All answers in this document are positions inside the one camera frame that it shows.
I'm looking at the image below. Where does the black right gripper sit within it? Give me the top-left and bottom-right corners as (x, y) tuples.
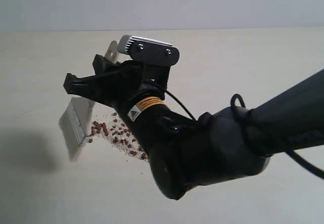
(63, 54), (170, 110)

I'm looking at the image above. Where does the white paint brush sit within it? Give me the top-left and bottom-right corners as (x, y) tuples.
(58, 40), (119, 161)

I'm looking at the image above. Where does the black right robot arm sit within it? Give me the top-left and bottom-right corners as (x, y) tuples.
(63, 55), (323, 200)

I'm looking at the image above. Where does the pile of brown pellets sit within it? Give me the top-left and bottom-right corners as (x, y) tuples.
(84, 111), (150, 175)

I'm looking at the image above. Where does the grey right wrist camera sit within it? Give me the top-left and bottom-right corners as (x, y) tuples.
(117, 35), (180, 67)

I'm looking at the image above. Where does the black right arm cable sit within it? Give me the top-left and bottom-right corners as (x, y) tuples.
(151, 79), (324, 180)

